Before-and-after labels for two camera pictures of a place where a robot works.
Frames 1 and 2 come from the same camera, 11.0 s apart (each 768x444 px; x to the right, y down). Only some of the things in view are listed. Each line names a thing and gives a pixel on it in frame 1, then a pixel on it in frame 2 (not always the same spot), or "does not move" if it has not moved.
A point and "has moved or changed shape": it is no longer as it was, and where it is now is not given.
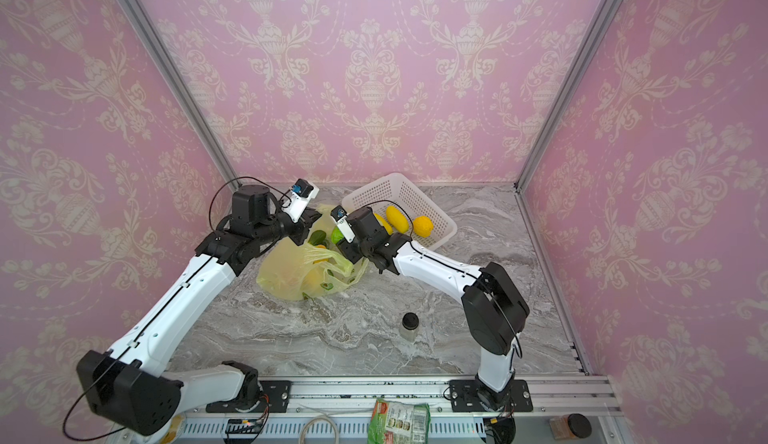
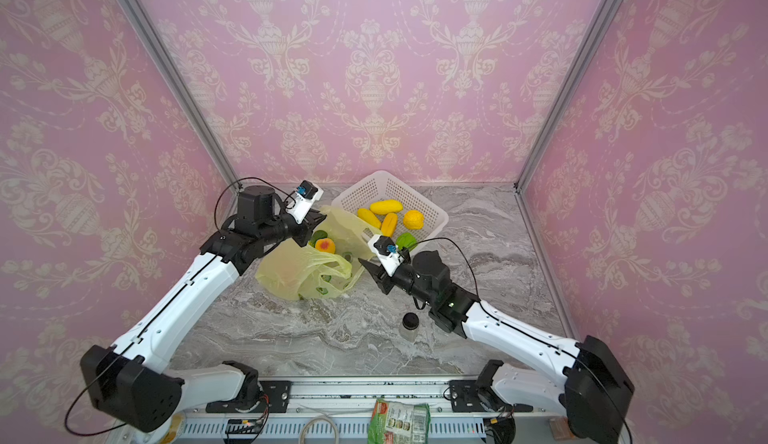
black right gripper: (351, 246) → (384, 276)
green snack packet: (399, 423) does not move
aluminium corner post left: (155, 44) does not move
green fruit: (336, 235) has moved or changed shape
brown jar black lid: (570, 426) does not move
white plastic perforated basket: (402, 202) does not move
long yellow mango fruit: (397, 218) has moved or changed shape
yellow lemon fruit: (423, 226) has moved or changed shape
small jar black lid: (410, 323) does not move
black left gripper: (304, 223) does not move
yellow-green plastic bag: (313, 269) does not move
